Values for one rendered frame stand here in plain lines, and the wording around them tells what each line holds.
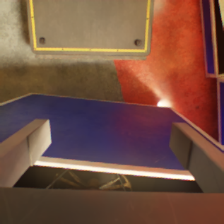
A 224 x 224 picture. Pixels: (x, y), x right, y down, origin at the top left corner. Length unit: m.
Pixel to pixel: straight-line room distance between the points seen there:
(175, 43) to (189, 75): 0.27
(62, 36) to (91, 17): 0.19
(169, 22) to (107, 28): 0.56
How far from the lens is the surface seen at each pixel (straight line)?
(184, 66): 1.42
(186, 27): 1.44
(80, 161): 0.46
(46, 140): 0.17
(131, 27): 1.02
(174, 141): 0.16
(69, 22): 1.05
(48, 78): 1.42
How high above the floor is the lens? 1.31
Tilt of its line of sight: 74 degrees down
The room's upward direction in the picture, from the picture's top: 177 degrees counter-clockwise
